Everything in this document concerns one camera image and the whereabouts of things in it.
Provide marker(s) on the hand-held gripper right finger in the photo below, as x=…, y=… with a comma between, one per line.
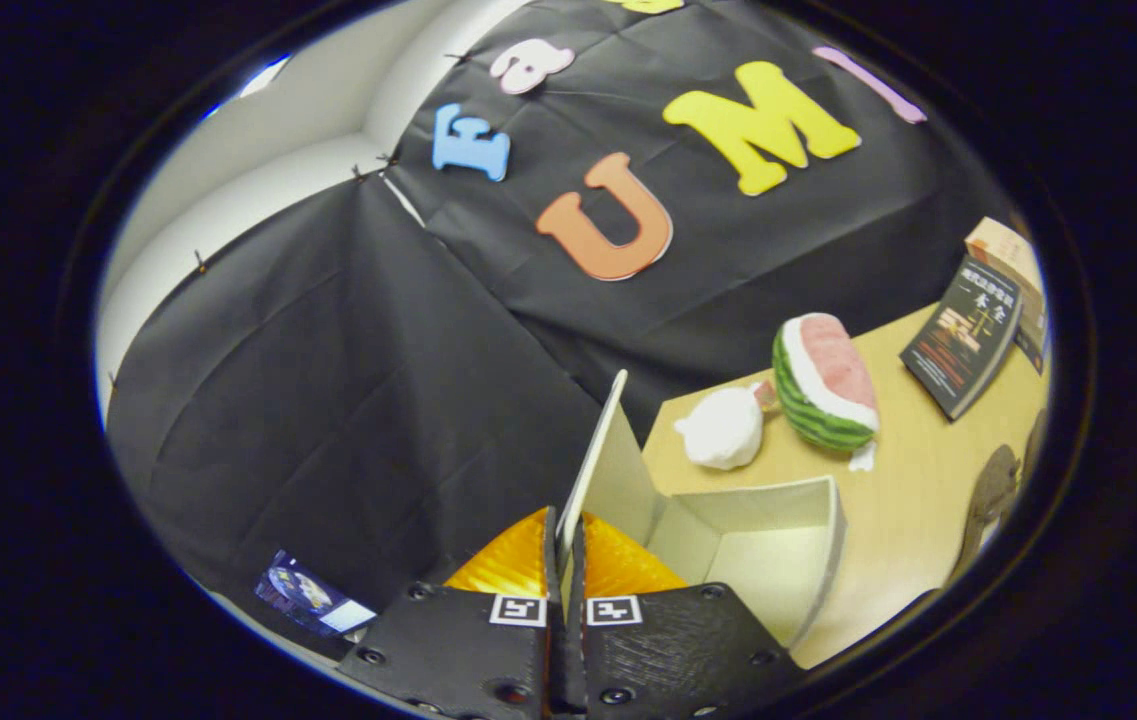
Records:
x=668, y=650

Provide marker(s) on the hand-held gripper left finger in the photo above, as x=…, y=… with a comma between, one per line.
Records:
x=468, y=650

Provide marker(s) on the grey cardboard storage box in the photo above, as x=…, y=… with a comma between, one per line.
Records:
x=758, y=540

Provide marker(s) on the brown fuzzy shoe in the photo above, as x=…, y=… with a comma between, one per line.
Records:
x=1036, y=445
x=990, y=500

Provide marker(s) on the white plush toy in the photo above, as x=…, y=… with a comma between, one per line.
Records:
x=723, y=428

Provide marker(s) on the watermelon slice plush toy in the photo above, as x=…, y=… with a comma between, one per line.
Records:
x=828, y=380

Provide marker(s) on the black cover book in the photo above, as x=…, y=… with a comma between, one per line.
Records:
x=963, y=335

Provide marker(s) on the blue cover book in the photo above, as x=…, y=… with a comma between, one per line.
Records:
x=1033, y=335

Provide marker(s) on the beige cover book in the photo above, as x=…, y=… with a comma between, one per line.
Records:
x=1003, y=250

